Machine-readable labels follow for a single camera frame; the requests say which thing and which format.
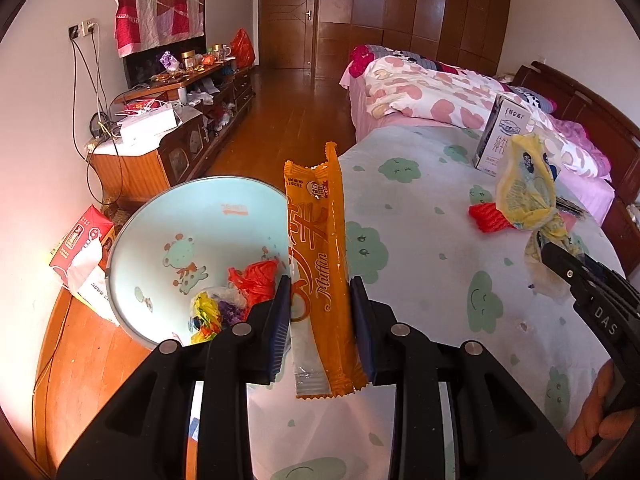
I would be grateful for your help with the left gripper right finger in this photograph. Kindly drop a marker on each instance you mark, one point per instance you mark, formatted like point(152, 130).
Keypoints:
point(497, 429)

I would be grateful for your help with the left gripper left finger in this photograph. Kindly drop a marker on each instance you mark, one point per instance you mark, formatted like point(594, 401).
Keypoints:
point(142, 431)

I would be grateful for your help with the yellow plastic bag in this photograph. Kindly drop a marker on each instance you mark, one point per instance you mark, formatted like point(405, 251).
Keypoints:
point(526, 192)

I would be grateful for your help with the red knitted cloth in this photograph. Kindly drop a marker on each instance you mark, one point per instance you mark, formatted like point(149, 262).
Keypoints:
point(488, 218)

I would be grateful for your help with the orange muffin wrapper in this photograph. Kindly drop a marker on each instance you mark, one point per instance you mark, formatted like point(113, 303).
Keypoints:
point(325, 354)

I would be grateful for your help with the red plastic bag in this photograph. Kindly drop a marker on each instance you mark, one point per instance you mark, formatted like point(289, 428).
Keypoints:
point(256, 283)

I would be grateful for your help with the light blue trash bin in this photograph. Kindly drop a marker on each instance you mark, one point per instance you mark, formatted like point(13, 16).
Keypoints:
point(185, 240)

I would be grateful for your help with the person right hand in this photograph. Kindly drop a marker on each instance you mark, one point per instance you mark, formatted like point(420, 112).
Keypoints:
point(592, 422)

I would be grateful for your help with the dark snack packet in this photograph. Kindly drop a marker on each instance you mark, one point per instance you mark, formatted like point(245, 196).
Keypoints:
point(562, 204)

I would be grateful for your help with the wooden bed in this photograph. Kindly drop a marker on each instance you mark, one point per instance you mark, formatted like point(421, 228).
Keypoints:
point(592, 146)

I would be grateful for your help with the red tissue box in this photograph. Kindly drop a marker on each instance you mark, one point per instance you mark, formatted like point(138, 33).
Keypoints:
point(81, 258)

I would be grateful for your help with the white milk carton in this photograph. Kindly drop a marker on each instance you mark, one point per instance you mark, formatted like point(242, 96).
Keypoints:
point(506, 118)

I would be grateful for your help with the cloud pattern tablecloth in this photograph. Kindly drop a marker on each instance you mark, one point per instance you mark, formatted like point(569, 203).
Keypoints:
point(411, 240)

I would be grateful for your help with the pink heart duvet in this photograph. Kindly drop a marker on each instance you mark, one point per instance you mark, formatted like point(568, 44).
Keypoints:
point(465, 100)

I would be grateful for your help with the white box on cabinet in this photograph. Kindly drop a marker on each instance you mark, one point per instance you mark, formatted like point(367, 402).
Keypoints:
point(139, 127)

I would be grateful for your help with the wooden tv cabinet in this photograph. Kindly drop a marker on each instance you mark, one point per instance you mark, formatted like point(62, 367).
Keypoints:
point(209, 105)

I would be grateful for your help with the wooden wardrobe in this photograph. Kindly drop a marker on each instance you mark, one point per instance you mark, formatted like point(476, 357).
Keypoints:
point(465, 33)

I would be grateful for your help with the red bag on cabinet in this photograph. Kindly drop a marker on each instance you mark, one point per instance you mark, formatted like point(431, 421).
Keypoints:
point(242, 50)

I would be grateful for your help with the television with cloth cover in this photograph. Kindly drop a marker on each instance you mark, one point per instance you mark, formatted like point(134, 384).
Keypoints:
point(146, 29)

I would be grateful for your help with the wooden door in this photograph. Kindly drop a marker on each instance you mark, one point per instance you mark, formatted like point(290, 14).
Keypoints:
point(286, 33)

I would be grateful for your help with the wall power socket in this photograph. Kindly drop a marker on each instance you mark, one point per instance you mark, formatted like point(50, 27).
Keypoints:
point(83, 29)

